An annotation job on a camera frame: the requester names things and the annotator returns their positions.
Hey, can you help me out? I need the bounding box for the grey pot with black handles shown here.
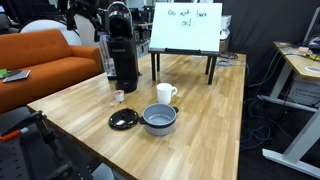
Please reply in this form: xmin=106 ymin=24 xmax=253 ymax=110
xmin=138 ymin=103 xmax=179 ymax=136

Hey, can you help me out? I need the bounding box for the whiteboard on black stand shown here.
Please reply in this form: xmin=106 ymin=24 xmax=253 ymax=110
xmin=148 ymin=2 xmax=222 ymax=85

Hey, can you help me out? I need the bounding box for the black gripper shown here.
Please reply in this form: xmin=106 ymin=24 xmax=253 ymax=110
xmin=66 ymin=0 xmax=102 ymax=42

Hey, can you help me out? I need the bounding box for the black coffeemaker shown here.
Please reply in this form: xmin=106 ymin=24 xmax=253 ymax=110
xmin=100 ymin=1 xmax=139 ymax=93

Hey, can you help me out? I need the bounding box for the orange sofa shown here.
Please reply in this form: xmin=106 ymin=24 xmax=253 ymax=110
xmin=0 ymin=29 xmax=102 ymax=113

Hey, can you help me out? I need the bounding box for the blue cable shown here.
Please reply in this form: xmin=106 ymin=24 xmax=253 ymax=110
xmin=239 ymin=49 xmax=284 ymax=153

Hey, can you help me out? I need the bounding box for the side desk with white legs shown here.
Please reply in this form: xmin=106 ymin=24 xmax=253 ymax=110
xmin=257 ymin=41 xmax=320 ymax=180

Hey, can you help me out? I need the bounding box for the black clamp stand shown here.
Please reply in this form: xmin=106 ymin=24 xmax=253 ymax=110
xmin=0 ymin=107 xmax=93 ymax=180

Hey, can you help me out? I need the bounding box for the white ceramic mug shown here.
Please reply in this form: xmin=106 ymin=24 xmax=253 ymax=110
xmin=157 ymin=83 xmax=178 ymax=104

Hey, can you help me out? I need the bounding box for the black round pot lid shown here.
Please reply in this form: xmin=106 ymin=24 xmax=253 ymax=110
xmin=108 ymin=108 xmax=139 ymax=130

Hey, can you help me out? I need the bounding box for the orange-lidded coffee pod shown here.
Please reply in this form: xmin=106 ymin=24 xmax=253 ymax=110
xmin=114 ymin=90 xmax=124 ymax=102

